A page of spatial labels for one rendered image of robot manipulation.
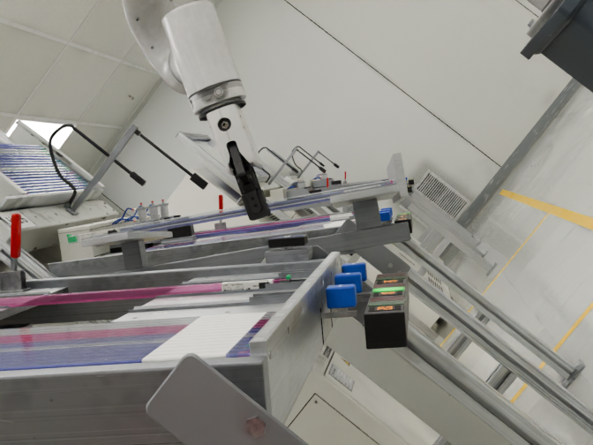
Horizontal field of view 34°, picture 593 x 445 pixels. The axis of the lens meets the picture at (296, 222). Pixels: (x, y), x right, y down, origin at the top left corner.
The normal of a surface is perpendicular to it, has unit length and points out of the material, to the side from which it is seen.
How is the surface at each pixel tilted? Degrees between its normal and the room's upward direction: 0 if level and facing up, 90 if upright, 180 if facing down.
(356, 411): 90
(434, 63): 90
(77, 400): 90
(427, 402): 90
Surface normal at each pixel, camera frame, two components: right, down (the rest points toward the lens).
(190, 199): -0.12, 0.06
